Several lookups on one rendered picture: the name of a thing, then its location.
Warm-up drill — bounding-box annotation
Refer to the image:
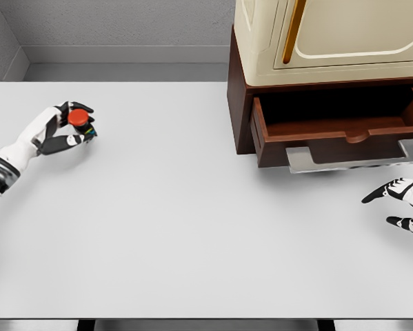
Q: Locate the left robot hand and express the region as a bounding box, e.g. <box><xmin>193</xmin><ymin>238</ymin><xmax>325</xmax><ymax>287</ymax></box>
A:
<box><xmin>15</xmin><ymin>101</ymin><xmax>98</xmax><ymax>157</ymax></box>

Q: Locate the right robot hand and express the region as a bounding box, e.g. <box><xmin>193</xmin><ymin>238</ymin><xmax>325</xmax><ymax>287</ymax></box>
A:
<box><xmin>361</xmin><ymin>177</ymin><xmax>413</xmax><ymax>238</ymax></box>

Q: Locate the red button switch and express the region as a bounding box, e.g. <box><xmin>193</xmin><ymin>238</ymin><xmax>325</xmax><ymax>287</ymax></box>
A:
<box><xmin>67</xmin><ymin>108</ymin><xmax>97</xmax><ymax>137</ymax></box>

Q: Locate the brown wooden drawer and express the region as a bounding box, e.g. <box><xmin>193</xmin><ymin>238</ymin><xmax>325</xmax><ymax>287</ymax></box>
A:
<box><xmin>250</xmin><ymin>86</ymin><xmax>413</xmax><ymax>169</ymax></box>

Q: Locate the silver drawer handle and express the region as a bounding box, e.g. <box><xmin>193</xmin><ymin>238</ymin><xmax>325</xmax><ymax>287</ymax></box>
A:
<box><xmin>284</xmin><ymin>137</ymin><xmax>413</xmax><ymax>174</ymax></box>

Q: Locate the cream cabinet with gold handle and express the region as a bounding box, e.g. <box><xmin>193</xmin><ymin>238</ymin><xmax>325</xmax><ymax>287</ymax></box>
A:
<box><xmin>234</xmin><ymin>0</ymin><xmax>413</xmax><ymax>87</ymax></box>

